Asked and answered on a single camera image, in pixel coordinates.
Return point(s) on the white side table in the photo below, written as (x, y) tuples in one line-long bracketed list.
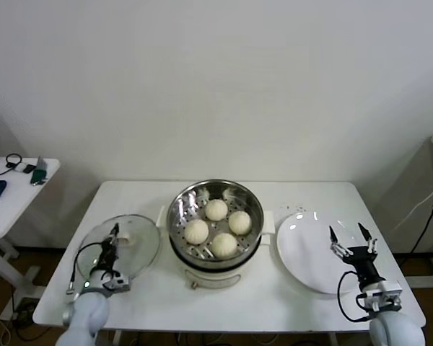
[(11, 212)]

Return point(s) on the round glass pot lid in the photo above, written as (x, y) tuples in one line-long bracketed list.
[(144, 245)]

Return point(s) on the white round plate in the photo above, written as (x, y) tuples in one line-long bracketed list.
[(303, 252)]

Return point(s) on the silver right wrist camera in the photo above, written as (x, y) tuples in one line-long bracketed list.
[(382, 297)]

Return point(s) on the white table leg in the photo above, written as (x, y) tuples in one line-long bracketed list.
[(117, 339), (333, 340)]

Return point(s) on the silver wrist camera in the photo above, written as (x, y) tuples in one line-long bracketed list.
[(119, 283), (382, 297)]

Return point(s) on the small black device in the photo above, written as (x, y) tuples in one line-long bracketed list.
[(29, 168)]

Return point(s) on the small white adapter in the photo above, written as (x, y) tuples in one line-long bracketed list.
[(21, 168)]

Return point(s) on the stainless steel steamer basket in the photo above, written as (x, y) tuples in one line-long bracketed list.
[(252, 205)]

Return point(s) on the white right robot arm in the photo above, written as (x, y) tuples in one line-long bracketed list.
[(393, 328)]

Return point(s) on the dark crumbs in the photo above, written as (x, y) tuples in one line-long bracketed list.
[(292, 207)]

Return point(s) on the white steamed baozi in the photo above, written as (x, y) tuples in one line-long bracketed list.
[(240, 222), (223, 245), (196, 231), (216, 209)]

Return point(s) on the green clamp tool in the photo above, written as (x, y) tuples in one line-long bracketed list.
[(39, 176)]

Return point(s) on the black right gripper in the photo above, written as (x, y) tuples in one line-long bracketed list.
[(362, 259)]

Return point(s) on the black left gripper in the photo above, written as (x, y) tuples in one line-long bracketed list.
[(104, 257)]

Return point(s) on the white electric cooker pot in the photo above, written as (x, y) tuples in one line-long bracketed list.
[(216, 279)]

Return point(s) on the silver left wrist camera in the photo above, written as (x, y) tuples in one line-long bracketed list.
[(119, 283)]

